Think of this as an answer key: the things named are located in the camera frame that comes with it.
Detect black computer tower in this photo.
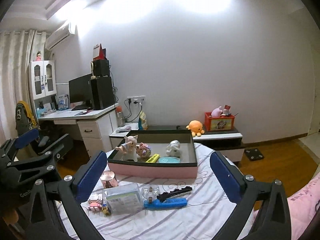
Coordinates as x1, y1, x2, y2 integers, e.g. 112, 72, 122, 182
90, 76, 115, 110

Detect black floor scale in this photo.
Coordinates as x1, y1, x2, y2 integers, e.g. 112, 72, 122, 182
244, 148, 265, 161

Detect red printed crate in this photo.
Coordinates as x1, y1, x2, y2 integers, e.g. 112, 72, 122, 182
204, 112, 237, 132

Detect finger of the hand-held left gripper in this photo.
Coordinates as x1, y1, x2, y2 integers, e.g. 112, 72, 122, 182
7, 134, 74, 179
0, 129, 40, 163

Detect white wall socket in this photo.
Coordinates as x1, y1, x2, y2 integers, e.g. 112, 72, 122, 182
127, 95, 146, 105

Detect red and white folders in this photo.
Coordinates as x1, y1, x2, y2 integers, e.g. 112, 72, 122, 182
93, 43, 107, 61

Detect cream striped curtain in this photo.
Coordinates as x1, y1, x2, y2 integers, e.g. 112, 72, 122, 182
0, 29, 48, 140

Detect black computer monitor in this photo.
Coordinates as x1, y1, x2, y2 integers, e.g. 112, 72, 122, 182
69, 74, 93, 110

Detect white air conditioner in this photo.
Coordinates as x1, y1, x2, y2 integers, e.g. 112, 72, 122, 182
45, 22, 77, 50

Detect white desk with drawers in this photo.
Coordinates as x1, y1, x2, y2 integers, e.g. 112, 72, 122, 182
37, 102, 119, 159

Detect orange octopus plush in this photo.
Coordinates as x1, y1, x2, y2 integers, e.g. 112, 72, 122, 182
186, 120, 205, 137

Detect pink box with black rim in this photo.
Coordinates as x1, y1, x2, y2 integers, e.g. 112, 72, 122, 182
107, 129, 198, 179

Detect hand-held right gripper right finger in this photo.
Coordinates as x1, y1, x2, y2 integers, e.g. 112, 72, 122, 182
209, 151, 292, 240

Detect low black and white cabinet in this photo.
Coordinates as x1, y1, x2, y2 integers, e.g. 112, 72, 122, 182
109, 124, 245, 163

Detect pig hat doll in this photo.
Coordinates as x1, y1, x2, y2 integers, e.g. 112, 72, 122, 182
115, 134, 139, 154

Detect rose gold jar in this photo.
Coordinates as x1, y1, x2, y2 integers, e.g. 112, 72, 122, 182
100, 170, 119, 188

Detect pink pixel block toy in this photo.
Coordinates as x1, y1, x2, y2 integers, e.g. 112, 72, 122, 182
87, 194, 105, 212

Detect blue and white packets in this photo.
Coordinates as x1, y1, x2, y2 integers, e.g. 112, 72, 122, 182
57, 94, 69, 110

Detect bottle with orange cap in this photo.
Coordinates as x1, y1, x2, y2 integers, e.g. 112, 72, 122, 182
116, 106, 125, 127

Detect white glass-door cabinet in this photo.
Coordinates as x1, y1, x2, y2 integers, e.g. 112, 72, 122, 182
28, 60, 57, 103

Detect pink quilted blanket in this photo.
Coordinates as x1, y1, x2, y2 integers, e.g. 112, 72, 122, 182
252, 172, 320, 240

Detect clear glass bottle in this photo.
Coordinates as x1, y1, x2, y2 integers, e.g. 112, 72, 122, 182
141, 184, 160, 203

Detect black speaker box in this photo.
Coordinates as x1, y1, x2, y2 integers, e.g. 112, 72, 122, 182
92, 59, 110, 78

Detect clear plastic box green label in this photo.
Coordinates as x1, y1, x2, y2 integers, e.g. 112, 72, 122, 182
103, 183, 142, 215

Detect teal plastic case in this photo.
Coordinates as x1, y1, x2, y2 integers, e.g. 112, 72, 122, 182
159, 156, 182, 164

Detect pink block ball toy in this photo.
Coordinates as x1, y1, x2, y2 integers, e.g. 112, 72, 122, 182
136, 142, 152, 158

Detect chair draped with clothes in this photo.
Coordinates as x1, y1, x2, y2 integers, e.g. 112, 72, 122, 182
15, 101, 50, 155

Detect white elephant figure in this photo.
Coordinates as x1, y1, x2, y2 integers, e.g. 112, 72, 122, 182
166, 140, 182, 158

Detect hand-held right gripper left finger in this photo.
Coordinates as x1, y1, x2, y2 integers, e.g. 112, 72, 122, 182
25, 150, 108, 240

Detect black hair clip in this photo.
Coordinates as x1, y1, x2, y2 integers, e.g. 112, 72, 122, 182
156, 186, 193, 202

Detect black power cables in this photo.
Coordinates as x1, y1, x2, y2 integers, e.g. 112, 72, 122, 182
124, 100, 144, 120

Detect yellow snack bag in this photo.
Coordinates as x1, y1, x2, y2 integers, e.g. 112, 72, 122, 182
138, 110, 148, 130

